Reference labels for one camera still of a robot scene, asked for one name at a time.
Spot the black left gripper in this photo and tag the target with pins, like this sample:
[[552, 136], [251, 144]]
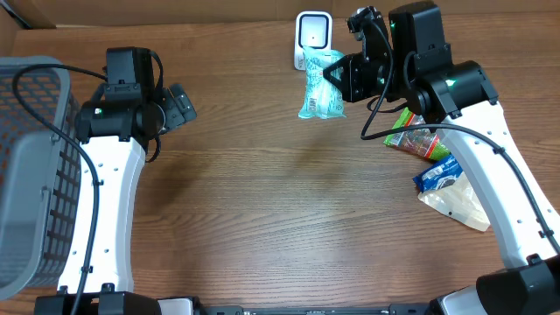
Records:
[[177, 104]]

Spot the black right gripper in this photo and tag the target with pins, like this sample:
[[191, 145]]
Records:
[[348, 84]]

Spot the teal snack packet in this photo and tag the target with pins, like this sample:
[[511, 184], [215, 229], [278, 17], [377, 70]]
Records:
[[322, 99]]

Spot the green Haribo gummy bag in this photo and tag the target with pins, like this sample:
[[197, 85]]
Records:
[[420, 142]]

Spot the blue Oreo packet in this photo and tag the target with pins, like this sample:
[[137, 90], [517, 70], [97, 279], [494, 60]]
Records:
[[443, 173]]

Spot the beige pastry snack bag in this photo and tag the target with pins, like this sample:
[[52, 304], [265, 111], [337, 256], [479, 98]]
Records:
[[457, 200]]

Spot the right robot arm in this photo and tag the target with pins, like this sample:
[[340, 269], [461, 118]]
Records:
[[405, 56]]

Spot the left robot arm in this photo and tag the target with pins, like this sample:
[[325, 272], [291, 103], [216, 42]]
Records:
[[130, 108]]

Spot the white barcode scanner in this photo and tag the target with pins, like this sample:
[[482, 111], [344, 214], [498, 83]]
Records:
[[313, 29]]

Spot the grey plastic mesh basket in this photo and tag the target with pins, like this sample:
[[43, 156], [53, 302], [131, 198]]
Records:
[[40, 176]]

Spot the cardboard back board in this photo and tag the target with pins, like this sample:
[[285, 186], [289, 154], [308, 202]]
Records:
[[51, 13]]

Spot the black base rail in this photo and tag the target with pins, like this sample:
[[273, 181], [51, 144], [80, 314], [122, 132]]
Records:
[[393, 309]]

